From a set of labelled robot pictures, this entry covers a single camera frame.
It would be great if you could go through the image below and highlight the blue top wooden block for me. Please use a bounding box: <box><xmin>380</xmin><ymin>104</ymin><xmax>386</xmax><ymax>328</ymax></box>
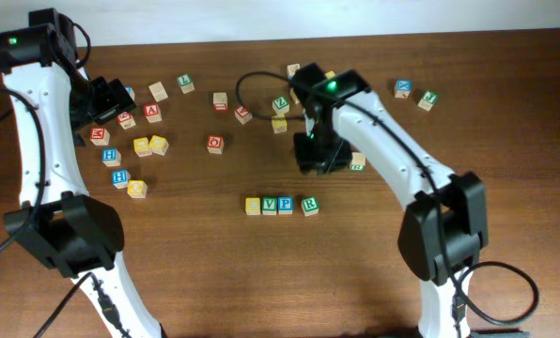
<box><xmin>125</xmin><ymin>86</ymin><xmax>135</xmax><ymax>100</ymax></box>

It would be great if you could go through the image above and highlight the plain wooden block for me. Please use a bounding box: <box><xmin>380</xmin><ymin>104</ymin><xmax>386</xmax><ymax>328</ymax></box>
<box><xmin>148</xmin><ymin>82</ymin><xmax>168</xmax><ymax>102</ymax></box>

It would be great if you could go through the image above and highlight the yellow crab wooden block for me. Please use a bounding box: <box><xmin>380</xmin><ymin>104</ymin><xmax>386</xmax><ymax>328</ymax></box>
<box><xmin>272</xmin><ymin>115</ymin><xmax>288</xmax><ymax>134</ymax></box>

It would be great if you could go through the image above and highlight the green Z wooden block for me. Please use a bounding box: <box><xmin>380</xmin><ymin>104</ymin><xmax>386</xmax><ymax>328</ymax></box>
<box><xmin>272</xmin><ymin>96</ymin><xmax>289</xmax><ymax>115</ymax></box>

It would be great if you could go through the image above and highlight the red O wooden block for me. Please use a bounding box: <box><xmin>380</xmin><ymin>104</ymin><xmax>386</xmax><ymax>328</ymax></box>
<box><xmin>207</xmin><ymin>135</ymin><xmax>225</xmax><ymax>154</ymax></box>

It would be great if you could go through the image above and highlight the yellow C wooden block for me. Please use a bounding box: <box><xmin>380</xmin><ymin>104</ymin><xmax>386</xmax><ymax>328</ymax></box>
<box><xmin>245</xmin><ymin>197</ymin><xmax>261</xmax><ymax>216</ymax></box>

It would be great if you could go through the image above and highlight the yellow E wooden block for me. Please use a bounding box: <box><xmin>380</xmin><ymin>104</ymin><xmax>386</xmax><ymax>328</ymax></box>
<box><xmin>127</xmin><ymin>180</ymin><xmax>148</xmax><ymax>199</ymax></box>

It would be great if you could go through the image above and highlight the green L wooden block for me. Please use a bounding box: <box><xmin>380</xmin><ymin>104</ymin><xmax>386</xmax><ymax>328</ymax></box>
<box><xmin>177</xmin><ymin>73</ymin><xmax>195</xmax><ymax>94</ymax></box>

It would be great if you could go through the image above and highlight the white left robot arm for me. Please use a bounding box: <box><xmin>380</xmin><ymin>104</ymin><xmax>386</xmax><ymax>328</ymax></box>
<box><xmin>0</xmin><ymin>8</ymin><xmax>165</xmax><ymax>337</ymax></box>

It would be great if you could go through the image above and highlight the yellow block pair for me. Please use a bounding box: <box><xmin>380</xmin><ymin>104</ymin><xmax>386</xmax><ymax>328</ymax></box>
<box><xmin>148</xmin><ymin>135</ymin><xmax>169</xmax><ymax>156</ymax></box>
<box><xmin>133</xmin><ymin>137</ymin><xmax>152</xmax><ymax>157</ymax></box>

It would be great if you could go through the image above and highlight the red side plain block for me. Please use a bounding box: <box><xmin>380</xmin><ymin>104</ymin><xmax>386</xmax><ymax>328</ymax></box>
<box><xmin>212</xmin><ymin>92</ymin><xmax>228</xmax><ymax>111</ymax></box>

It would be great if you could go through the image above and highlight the green V wooden block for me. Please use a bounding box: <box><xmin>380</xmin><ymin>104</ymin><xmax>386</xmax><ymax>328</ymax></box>
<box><xmin>261</xmin><ymin>197</ymin><xmax>278</xmax><ymax>216</ymax></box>

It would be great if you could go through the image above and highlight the blue side wooden block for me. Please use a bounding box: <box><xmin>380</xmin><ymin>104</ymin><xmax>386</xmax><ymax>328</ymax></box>
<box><xmin>287</xmin><ymin>64</ymin><xmax>301</xmax><ymax>79</ymax></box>

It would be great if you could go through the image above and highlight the blue X wooden block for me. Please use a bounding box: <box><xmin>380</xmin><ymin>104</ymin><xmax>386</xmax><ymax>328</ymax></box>
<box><xmin>394</xmin><ymin>79</ymin><xmax>412</xmax><ymax>99</ymax></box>

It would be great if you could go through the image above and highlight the blue H wooden block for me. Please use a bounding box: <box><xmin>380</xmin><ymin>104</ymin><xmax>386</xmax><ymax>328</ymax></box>
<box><xmin>101</xmin><ymin>148</ymin><xmax>121</xmax><ymax>167</ymax></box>

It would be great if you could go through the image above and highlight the red A block left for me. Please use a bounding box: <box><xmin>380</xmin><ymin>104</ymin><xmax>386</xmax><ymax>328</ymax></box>
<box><xmin>144</xmin><ymin>103</ymin><xmax>163</xmax><ymax>123</ymax></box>

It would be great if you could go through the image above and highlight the green R side block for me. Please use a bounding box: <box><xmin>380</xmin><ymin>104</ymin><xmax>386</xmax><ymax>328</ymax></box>
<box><xmin>350</xmin><ymin>152</ymin><xmax>366</xmax><ymax>172</ymax></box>

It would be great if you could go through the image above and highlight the red G wooden block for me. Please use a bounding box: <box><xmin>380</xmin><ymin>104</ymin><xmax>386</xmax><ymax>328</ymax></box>
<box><xmin>117</xmin><ymin>112</ymin><xmax>136</xmax><ymax>130</ymax></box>

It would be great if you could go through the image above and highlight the blue P wooden block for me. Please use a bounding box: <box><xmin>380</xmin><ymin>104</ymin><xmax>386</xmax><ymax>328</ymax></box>
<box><xmin>277</xmin><ymin>196</ymin><xmax>294</xmax><ymax>215</ymax></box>

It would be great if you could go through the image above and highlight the red M wooden block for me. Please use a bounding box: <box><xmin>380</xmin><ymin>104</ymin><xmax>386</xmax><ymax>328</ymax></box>
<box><xmin>89</xmin><ymin>128</ymin><xmax>110</xmax><ymax>146</ymax></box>

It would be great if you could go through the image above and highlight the yellow block right pair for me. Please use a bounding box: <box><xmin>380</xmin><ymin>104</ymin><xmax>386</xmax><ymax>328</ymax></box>
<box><xmin>148</xmin><ymin>135</ymin><xmax>169</xmax><ymax>156</ymax></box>

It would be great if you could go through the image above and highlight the yellow block left pair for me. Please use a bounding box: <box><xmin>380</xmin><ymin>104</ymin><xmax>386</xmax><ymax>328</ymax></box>
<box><xmin>133</xmin><ymin>137</ymin><xmax>152</xmax><ymax>157</ymax></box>

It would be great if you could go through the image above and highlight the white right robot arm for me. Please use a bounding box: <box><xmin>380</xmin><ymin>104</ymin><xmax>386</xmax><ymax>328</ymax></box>
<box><xmin>289</xmin><ymin>63</ymin><xmax>488</xmax><ymax>337</ymax></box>

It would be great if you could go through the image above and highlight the red A wooden block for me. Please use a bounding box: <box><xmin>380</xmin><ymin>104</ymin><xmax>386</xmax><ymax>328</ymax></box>
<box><xmin>234</xmin><ymin>105</ymin><xmax>253</xmax><ymax>125</ymax></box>

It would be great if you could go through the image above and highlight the green R wooden block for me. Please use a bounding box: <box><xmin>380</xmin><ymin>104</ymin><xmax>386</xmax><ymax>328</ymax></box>
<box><xmin>301</xmin><ymin>196</ymin><xmax>319</xmax><ymax>217</ymax></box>

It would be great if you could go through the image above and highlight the green J wooden block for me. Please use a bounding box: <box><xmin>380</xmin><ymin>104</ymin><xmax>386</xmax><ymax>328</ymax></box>
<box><xmin>418</xmin><ymin>90</ymin><xmax>439</xmax><ymax>112</ymax></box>

